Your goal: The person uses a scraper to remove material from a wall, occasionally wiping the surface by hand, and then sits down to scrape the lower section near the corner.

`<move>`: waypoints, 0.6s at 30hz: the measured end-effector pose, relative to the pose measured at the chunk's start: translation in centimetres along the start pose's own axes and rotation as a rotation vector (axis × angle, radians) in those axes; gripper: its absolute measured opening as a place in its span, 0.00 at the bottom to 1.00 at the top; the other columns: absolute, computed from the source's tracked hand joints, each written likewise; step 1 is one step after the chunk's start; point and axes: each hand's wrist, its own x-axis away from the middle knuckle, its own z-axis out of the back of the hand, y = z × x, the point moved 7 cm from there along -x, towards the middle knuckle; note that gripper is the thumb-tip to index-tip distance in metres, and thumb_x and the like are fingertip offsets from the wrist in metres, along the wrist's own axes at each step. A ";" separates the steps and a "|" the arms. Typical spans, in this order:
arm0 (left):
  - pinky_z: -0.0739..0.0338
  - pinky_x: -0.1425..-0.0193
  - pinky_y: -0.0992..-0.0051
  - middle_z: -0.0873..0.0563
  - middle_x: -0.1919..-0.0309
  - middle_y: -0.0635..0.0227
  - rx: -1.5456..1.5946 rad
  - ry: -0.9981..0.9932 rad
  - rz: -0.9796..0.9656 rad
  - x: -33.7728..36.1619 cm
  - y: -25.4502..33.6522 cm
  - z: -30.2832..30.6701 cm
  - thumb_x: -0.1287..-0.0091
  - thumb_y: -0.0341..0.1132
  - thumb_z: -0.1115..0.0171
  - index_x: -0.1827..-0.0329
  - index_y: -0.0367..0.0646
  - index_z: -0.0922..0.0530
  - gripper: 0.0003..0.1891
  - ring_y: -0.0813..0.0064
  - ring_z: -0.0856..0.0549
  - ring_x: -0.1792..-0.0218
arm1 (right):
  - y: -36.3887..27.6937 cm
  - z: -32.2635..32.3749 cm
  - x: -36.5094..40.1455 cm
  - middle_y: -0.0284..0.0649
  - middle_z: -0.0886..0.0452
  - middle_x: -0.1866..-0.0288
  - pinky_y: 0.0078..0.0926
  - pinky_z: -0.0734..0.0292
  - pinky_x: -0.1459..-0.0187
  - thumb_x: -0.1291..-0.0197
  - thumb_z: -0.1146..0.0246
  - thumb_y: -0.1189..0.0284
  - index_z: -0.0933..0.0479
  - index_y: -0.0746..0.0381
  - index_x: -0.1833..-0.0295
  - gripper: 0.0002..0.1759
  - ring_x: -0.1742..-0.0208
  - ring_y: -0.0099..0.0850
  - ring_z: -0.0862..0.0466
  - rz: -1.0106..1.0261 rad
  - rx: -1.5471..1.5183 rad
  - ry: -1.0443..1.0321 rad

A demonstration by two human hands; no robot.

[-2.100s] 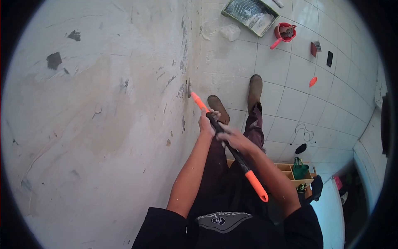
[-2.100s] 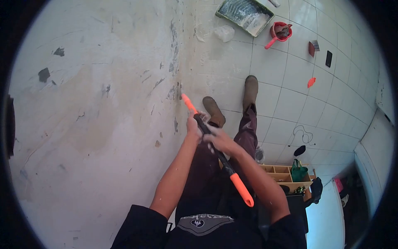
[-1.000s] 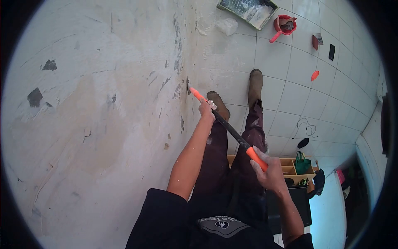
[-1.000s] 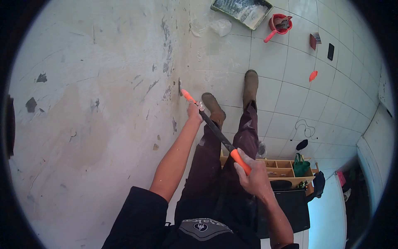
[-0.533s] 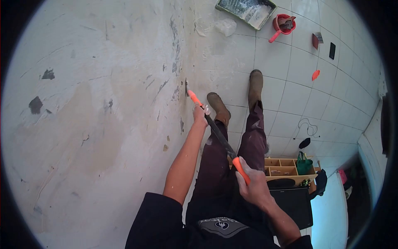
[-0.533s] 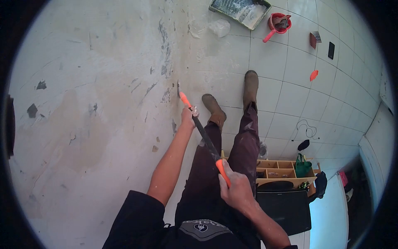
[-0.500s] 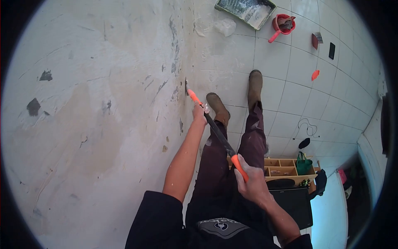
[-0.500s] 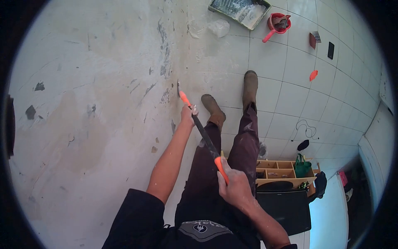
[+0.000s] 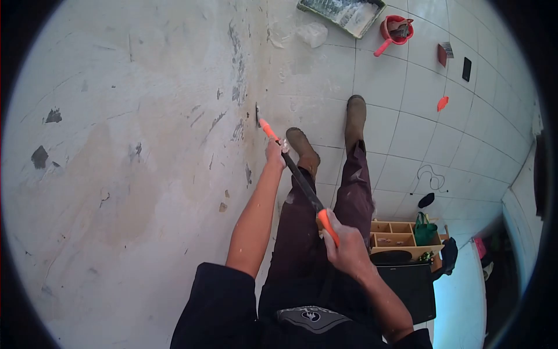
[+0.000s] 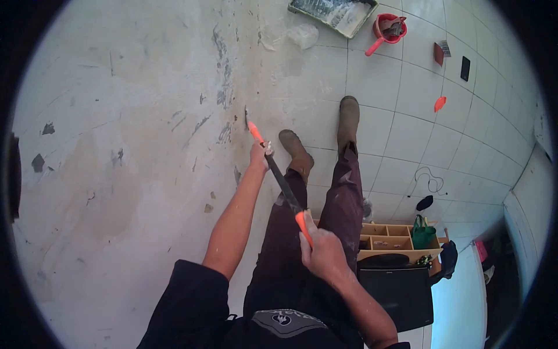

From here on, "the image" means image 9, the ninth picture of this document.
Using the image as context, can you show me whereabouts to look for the person's legs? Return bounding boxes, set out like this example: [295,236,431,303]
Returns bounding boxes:
[258,95,376,325]

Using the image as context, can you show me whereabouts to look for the clear plastic bag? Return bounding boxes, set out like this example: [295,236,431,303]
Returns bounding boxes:
[296,22,329,49]

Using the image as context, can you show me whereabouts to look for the person's right fingers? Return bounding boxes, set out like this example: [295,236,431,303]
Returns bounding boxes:
[322,229,339,261]

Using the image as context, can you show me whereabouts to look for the black flat case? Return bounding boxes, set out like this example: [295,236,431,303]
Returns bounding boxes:
[371,250,437,326]

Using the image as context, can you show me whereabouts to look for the green bag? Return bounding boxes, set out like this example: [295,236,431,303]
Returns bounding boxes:
[413,211,439,247]

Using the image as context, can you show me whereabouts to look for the wooden compartment box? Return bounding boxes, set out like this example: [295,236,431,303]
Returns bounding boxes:
[369,218,450,263]

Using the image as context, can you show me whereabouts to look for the thin black cable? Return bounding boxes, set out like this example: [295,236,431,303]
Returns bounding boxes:
[410,164,450,195]

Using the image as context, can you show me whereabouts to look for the dark hanging cloth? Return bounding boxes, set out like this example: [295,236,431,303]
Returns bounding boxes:
[432,237,459,282]

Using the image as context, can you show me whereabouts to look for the person's right hand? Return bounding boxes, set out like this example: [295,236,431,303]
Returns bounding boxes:
[322,209,372,276]

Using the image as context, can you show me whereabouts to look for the red-handled brush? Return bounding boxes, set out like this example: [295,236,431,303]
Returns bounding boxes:
[437,41,454,68]

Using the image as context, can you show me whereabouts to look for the long orange-handled black scraper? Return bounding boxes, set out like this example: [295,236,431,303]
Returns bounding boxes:
[255,102,341,247]

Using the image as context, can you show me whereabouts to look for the person's left hand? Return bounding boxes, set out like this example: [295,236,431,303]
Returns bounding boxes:
[265,139,290,172]

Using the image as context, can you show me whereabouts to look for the green paint tray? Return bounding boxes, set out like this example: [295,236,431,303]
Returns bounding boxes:
[297,0,387,40]

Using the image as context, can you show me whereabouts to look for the person's body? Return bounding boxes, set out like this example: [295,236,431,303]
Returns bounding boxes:
[170,262,433,349]

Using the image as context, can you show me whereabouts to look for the red plastic scoop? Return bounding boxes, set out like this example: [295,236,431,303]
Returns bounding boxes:
[373,15,415,58]

